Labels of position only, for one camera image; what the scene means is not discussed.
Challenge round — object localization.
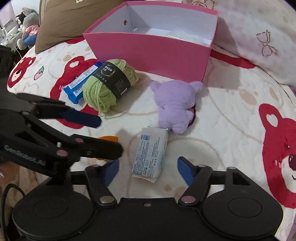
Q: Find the orange makeup sponge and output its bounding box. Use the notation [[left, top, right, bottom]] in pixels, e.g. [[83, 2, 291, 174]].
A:
[[97, 136, 119, 162]]

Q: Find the black cable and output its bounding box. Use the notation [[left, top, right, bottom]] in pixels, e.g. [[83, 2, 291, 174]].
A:
[[1, 183, 26, 241]]

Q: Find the blue wet wipes pack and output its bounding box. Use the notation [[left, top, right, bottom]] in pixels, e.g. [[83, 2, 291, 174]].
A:
[[63, 62, 103, 104]]

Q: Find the brown embroidered pillow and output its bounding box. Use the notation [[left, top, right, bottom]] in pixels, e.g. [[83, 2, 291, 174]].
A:
[[35, 0, 124, 54]]

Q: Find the white tissue packet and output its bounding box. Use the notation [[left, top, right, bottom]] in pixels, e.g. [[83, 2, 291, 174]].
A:
[[132, 127, 168, 183]]

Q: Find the stuffed toys pile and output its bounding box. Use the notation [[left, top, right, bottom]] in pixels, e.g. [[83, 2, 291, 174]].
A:
[[16, 7, 40, 50]]

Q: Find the pink cardboard box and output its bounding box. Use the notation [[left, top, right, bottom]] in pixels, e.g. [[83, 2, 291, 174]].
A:
[[83, 1, 218, 82]]

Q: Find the cream fluffy blanket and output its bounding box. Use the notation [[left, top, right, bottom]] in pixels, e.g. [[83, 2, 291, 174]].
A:
[[1, 162, 48, 198]]

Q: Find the green yarn ball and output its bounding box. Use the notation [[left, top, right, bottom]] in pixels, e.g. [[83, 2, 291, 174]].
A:
[[82, 59, 139, 113]]

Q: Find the purple plush toy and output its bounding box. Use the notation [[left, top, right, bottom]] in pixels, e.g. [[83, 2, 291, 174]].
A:
[[150, 80, 203, 134]]

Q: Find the pink checkered pillow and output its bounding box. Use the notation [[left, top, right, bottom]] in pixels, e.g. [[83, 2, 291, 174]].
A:
[[186, 1, 295, 86]]

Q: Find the bear print blanket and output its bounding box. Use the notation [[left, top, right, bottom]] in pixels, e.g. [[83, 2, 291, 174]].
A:
[[6, 37, 296, 241]]

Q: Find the clear floss pick box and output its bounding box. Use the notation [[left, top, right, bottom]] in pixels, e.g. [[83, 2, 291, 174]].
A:
[[167, 30, 211, 47]]

